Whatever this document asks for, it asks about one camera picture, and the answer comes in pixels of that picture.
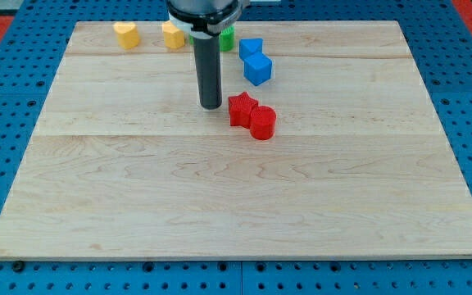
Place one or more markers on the grey robot wrist mount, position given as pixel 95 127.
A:
pixel 205 19

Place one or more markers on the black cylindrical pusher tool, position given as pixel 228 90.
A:
pixel 207 62

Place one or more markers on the blue triangle block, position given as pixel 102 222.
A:
pixel 248 47

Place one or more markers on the blue cube block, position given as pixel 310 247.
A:
pixel 257 68

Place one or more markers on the red star block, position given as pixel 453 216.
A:
pixel 240 109

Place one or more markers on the green cylinder block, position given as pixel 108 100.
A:
pixel 226 39

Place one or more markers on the yellow pentagon block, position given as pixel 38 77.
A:
pixel 174 37

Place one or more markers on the yellow heart block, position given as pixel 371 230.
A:
pixel 126 34

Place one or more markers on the red cylinder block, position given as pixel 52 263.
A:
pixel 262 122

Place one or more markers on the light wooden board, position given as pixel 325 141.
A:
pixel 124 165

